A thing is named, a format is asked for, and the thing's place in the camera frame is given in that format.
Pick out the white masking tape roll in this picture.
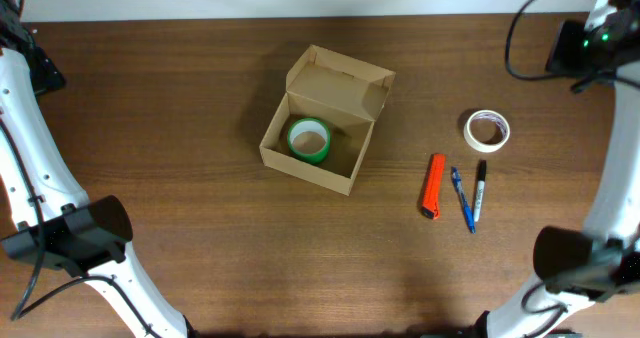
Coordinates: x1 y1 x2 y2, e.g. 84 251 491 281
463 109 511 153

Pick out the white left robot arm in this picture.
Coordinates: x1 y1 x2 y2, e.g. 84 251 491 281
1 0 199 337

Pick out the blue ballpoint pen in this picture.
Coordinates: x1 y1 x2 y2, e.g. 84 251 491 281
451 167 476 234

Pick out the brown cardboard box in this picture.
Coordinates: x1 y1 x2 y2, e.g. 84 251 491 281
259 45 396 195

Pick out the green tape roll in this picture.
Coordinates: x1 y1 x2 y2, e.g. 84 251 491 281
287 118 331 165

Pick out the black silver marker pen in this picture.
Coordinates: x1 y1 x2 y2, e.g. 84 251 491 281
473 160 487 223

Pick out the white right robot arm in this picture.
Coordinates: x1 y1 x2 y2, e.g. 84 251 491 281
468 0 639 337

